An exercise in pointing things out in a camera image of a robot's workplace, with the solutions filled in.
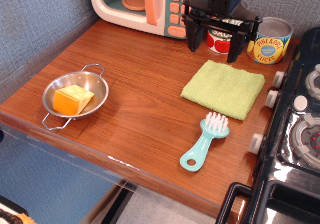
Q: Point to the small steel pan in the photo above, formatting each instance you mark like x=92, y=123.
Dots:
x=89, y=78

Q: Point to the tomato sauce can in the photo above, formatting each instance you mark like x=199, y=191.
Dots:
x=220, y=42

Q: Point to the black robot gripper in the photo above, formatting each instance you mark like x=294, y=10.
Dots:
x=201, y=15

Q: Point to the green towel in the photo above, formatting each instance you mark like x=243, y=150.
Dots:
x=224, y=89

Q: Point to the white stove knob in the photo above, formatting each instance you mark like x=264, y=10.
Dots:
x=271, y=99
x=278, y=79
x=256, y=143

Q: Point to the teal dish brush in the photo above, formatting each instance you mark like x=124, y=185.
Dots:
x=214, y=126

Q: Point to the white stove knob middle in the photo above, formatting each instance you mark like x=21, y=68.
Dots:
x=271, y=99

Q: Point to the orange cheese block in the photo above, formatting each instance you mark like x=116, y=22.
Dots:
x=71, y=100

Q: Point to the pineapple slices can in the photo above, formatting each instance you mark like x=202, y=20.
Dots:
x=271, y=44

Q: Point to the orange microwave plate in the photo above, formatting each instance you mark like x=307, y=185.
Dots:
x=134, y=5

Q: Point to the black toy stove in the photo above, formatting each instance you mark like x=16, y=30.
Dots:
x=286, y=188

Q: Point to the toy microwave teal and white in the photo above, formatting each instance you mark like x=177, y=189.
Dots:
x=161, y=17

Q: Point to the white stove knob top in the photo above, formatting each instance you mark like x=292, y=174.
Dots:
x=278, y=79

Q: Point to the white stove knob bottom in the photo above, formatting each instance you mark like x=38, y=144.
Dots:
x=256, y=143

